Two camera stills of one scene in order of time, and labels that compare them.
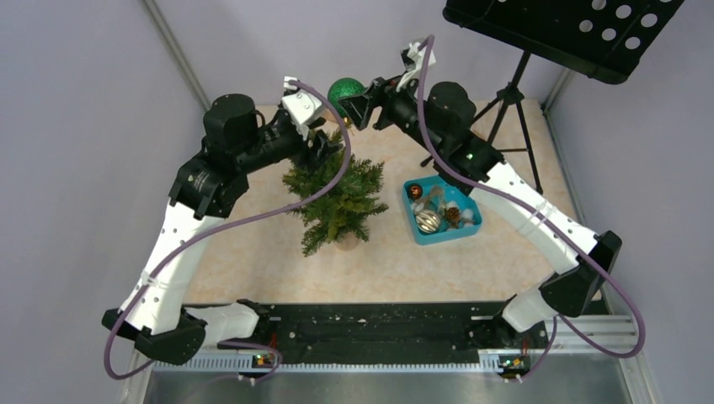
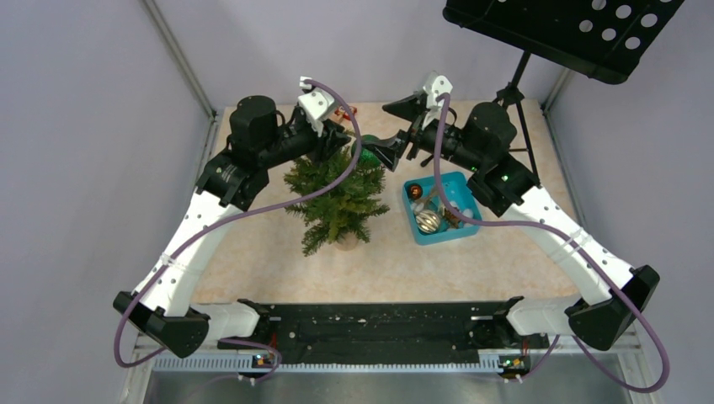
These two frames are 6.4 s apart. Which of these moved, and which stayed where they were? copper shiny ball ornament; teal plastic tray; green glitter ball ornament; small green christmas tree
Moved: green glitter ball ornament
Stayed: copper shiny ball ornament; small green christmas tree; teal plastic tray
